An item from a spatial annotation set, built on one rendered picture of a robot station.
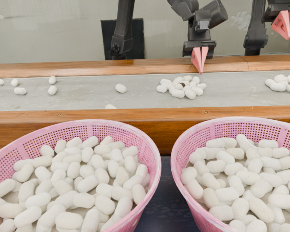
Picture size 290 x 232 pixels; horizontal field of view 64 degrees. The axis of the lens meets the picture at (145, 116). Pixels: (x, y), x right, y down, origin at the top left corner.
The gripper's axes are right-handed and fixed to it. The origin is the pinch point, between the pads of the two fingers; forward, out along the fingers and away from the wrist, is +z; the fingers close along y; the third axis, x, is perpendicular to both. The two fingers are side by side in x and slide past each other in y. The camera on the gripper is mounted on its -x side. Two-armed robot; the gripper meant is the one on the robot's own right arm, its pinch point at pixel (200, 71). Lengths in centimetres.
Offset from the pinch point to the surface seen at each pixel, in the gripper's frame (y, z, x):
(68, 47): -110, -123, 138
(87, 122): -27.5, 24.3, -21.3
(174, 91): -9.3, 12.1, -9.8
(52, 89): -43.0, 9.1, -7.6
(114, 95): -25.6, 11.3, -6.9
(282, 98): 17.0, 14.8, -9.7
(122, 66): -25.7, -5.1, 3.9
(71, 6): -100, -149, 108
